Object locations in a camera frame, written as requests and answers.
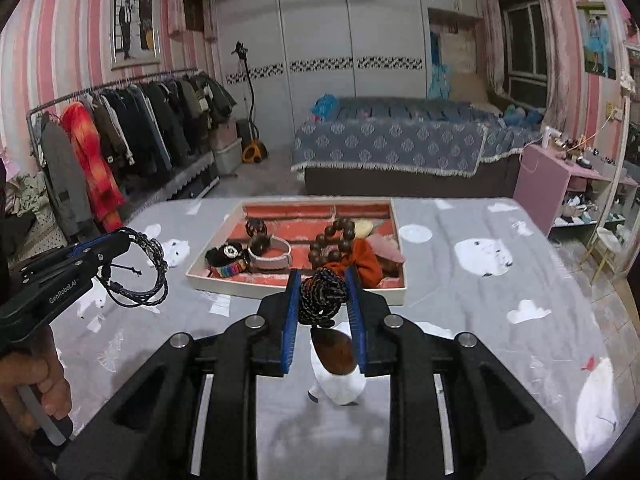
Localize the ice cream plush hair clip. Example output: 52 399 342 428
367 232 407 265

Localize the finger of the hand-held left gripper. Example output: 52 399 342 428
19 238 109 277
34 232 133 294

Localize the garment steamer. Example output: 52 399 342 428
231 41 270 165

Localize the row of hanging clothes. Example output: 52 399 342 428
37 72 238 241

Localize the white stool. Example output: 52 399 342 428
587 225 631 281

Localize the white wardrobe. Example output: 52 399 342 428
212 0 483 111

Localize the pink cabinet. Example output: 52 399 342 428
514 144 601 233

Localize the white tray with red lining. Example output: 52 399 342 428
186 199 408 307

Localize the blue hanging cloth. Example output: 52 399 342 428
427 30 453 101

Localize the plastic storage box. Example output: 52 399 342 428
210 119 243 173

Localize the metal clothes rack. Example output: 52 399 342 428
26 67 201 161

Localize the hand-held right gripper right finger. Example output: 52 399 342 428
345 266 586 480

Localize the wooden bead bracelet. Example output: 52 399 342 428
307 217 357 268

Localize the black hair tie with flower brooch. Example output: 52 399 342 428
205 240 251 267

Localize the framed black white wall poster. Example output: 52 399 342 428
109 0 162 71

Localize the orange scrunchie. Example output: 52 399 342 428
327 239 385 288

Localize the black braided bracelet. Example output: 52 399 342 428
97 227 170 309

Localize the teal cloth bundle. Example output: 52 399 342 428
311 92 342 120

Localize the gold watch with white strap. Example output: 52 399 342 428
247 234 293 273

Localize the person's left hand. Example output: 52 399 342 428
0 344 74 437

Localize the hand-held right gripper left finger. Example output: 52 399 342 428
57 269 303 480

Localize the pink curtain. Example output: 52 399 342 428
532 0 588 146
479 0 506 96

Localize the bed with blue patterned cover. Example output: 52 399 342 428
290 96 546 200

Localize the grey polar bear tablecloth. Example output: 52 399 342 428
47 197 631 480

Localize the wall poster with blue dress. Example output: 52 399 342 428
576 1 617 81

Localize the dark window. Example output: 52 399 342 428
500 0 551 96

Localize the brown pendant cord necklace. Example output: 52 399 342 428
297 267 362 377

